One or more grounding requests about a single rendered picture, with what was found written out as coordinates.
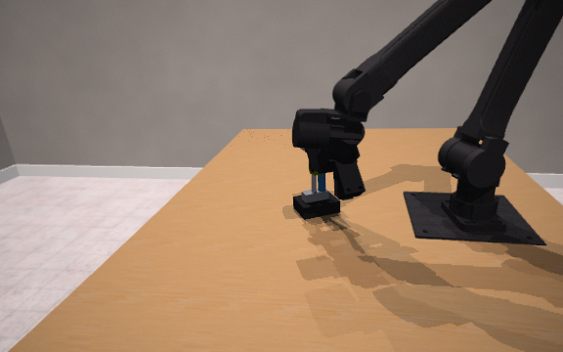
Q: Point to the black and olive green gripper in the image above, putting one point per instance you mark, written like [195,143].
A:
[314,166]

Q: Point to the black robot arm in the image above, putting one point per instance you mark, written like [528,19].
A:
[477,167]

